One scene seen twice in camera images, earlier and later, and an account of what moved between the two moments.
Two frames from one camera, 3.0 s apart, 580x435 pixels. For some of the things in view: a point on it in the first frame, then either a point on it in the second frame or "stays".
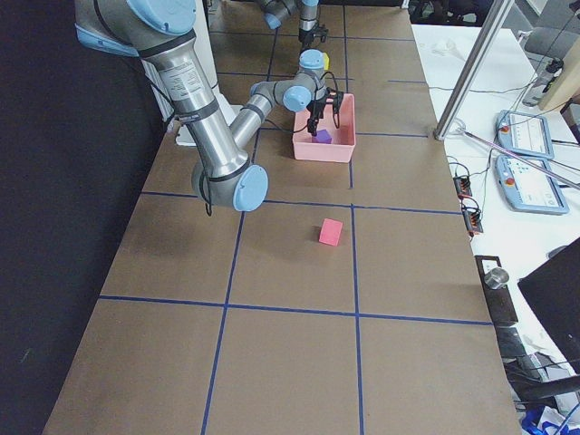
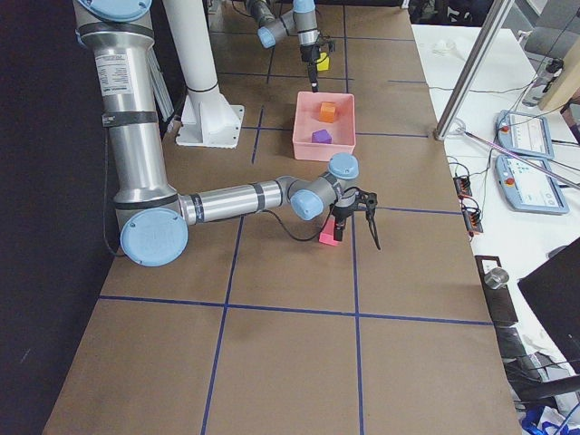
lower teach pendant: x=527 y=188 stays
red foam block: x=331 y=232 stays
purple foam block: x=323 y=136 stays
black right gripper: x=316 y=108 → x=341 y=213
